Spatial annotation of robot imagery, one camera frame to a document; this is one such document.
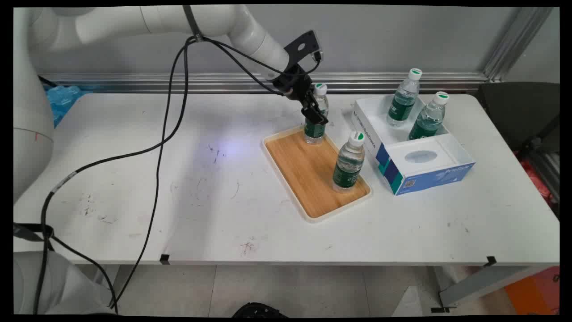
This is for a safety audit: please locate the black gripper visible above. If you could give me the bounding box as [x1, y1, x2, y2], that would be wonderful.
[273, 64, 330, 127]

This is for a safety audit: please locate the water bottle green label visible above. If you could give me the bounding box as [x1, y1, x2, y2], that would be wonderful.
[332, 131, 366, 193]
[387, 68, 423, 128]
[304, 83, 330, 145]
[408, 91, 450, 141]

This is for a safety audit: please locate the wooden tray with white rim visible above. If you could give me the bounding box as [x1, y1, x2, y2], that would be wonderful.
[262, 125, 373, 224]

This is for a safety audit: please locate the white and blue cardboard box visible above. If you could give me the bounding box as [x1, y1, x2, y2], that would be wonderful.
[350, 93, 476, 196]

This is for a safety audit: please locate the black round object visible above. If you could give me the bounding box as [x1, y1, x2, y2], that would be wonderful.
[231, 302, 290, 318]

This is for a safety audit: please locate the red cloth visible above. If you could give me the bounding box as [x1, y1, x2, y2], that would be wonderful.
[513, 151, 555, 208]

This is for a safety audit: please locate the grey table leg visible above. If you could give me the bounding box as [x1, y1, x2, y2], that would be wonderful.
[437, 266, 551, 310]
[111, 264, 135, 298]

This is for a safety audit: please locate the blue plastic bag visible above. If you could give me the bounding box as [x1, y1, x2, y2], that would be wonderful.
[44, 85, 95, 129]

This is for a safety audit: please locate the orange box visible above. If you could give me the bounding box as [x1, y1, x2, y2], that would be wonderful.
[504, 266, 560, 316]

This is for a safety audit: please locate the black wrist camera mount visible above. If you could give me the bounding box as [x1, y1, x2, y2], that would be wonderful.
[283, 30, 324, 64]

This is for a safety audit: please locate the long aluminium wall rail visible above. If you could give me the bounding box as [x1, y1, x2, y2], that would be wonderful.
[38, 72, 490, 94]

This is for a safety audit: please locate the black strap on arm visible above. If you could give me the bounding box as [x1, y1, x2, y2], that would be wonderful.
[182, 4, 205, 42]

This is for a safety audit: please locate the black cable with white label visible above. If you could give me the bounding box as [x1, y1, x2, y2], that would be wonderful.
[34, 36, 323, 314]

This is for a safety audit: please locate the aluminium frame post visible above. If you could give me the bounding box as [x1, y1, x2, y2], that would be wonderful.
[484, 6, 555, 83]

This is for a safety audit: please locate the aluminium side rail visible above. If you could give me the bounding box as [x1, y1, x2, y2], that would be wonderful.
[529, 151, 560, 204]

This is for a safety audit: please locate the black strap on robot base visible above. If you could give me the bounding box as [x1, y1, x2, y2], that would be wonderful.
[13, 222, 55, 243]

